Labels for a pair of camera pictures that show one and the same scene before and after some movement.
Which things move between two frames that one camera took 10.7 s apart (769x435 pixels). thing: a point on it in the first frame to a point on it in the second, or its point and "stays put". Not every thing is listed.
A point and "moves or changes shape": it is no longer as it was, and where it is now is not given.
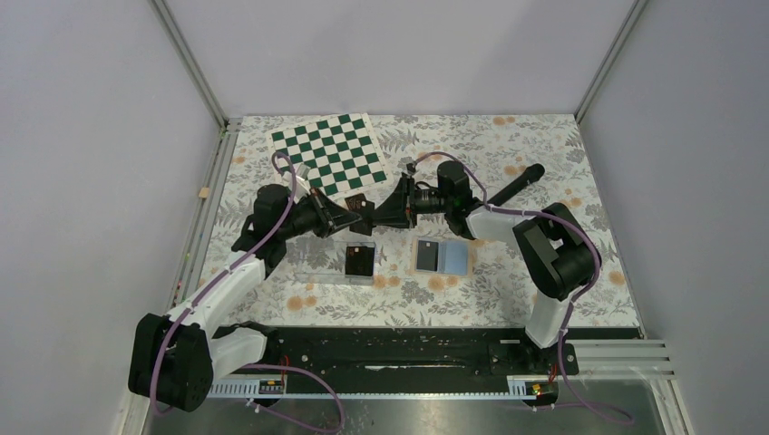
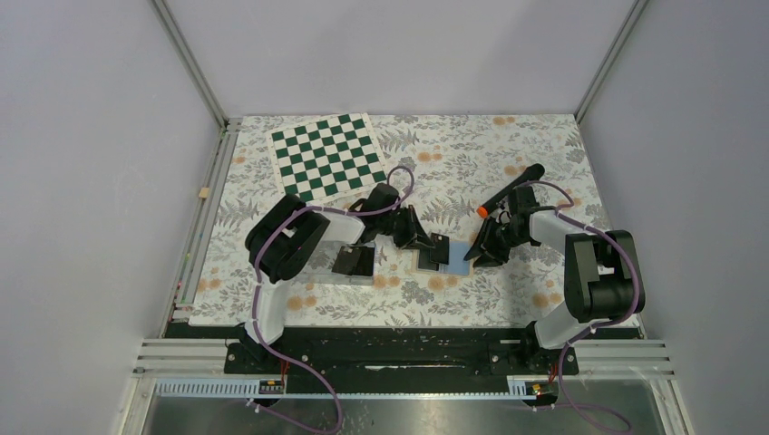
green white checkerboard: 340,153 stays put
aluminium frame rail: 228,131 stays put
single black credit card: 427,256 stays put
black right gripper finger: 399,209 to 483,244
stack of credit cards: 360,260 moves or changes shape
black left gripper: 332,217 to 413,236
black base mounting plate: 391,352 stays put
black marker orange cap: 530,175 stays put
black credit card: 362,207 moves or changes shape
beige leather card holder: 440,256 stays put
